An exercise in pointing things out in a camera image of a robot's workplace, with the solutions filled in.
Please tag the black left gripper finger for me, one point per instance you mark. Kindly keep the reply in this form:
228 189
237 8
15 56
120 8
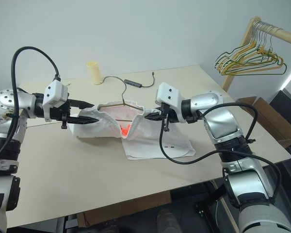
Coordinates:
83 120
81 104

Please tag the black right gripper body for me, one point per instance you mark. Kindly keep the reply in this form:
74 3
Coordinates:
166 114

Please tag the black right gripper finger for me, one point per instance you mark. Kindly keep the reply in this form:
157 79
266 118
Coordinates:
154 117
157 109

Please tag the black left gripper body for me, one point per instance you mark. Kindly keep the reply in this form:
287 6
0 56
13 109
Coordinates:
59 112

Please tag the white cloth shorts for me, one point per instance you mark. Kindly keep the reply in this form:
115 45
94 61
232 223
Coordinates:
157 143

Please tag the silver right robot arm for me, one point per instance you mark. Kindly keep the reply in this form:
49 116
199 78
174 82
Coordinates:
218 126

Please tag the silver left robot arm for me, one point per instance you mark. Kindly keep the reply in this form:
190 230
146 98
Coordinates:
4 99

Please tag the pale yellow plastic cup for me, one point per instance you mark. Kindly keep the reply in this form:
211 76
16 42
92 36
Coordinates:
95 72

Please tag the wooden clothes rack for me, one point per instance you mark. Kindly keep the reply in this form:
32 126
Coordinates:
229 82

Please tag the flat brown cardboard sheet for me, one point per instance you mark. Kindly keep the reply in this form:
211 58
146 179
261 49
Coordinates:
126 208

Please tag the dark rounded shape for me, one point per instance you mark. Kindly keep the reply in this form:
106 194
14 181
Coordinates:
167 218

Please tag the brown cardboard box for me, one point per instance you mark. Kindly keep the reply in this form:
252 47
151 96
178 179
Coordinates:
269 119

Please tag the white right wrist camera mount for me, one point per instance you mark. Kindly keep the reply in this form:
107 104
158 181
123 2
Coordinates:
168 94

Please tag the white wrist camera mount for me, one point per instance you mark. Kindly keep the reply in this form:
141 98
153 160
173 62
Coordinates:
168 94
54 94

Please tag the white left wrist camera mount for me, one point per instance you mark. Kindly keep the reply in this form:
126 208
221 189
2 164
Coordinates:
54 94

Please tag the black table frame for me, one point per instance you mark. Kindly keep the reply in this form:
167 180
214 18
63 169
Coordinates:
203 196

